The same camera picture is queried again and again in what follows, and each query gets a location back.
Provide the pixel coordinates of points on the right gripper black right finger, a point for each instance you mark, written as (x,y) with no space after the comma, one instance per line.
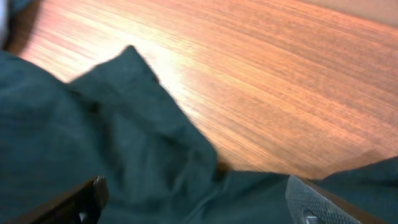
(311,204)

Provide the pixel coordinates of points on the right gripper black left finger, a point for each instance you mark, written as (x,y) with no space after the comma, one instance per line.
(81,205)

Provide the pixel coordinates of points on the black shorts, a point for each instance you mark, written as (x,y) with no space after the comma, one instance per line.
(117,121)

